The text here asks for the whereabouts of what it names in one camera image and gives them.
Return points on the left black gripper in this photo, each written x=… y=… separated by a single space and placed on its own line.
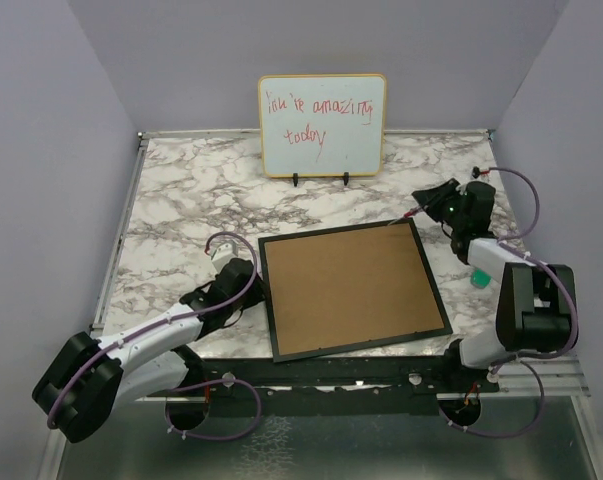
x=256 y=295

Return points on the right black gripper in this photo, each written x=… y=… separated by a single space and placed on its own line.
x=432 y=198

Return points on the black picture frame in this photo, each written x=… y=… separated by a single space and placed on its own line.
x=349 y=288

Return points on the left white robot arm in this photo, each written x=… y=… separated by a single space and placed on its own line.
x=89 y=377

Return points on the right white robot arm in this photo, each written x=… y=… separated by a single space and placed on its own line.
x=536 y=314

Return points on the teal green eraser block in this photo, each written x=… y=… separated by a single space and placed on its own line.
x=479 y=279

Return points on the black whiteboard stand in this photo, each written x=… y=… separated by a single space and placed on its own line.
x=342 y=179

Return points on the yellow-framed whiteboard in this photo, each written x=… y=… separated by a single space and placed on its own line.
x=329 y=125

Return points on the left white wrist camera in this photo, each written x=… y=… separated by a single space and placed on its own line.
x=223 y=254

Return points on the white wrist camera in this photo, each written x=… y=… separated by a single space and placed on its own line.
x=223 y=254
x=478 y=173

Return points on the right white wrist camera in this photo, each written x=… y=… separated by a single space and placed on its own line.
x=478 y=173

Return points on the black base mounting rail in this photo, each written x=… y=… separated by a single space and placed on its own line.
x=331 y=386

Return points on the aluminium table edge rail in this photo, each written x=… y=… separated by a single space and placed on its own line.
x=100 y=317

